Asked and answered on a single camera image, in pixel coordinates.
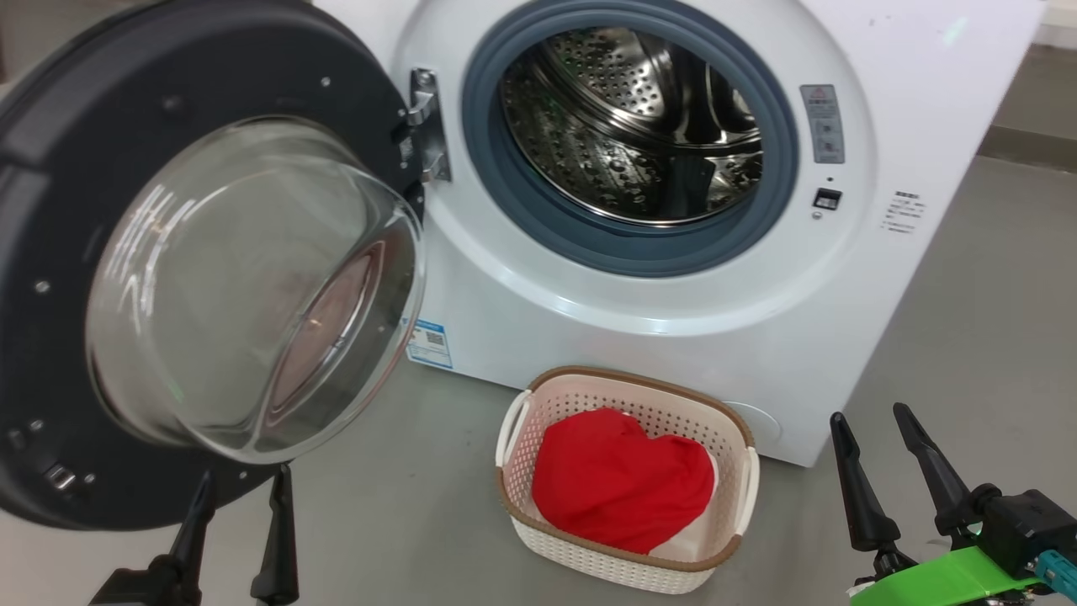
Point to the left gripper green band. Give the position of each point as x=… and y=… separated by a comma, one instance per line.
x=135, y=589

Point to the round black glass washer door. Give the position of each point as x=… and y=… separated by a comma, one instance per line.
x=50, y=210

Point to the cream perforated laundry basket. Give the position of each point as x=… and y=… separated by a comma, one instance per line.
x=572, y=551

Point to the grey warning label sticker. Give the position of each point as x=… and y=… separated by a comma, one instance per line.
x=823, y=124

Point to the red and white garment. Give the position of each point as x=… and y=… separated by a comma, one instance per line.
x=623, y=480

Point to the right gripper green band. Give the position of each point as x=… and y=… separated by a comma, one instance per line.
x=951, y=581

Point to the white front-load washing machine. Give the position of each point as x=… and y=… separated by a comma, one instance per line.
x=673, y=353

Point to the blue energy label sticker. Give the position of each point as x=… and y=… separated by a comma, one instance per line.
x=429, y=343

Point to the metal door hinge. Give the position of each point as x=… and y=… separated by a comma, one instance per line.
x=429, y=126

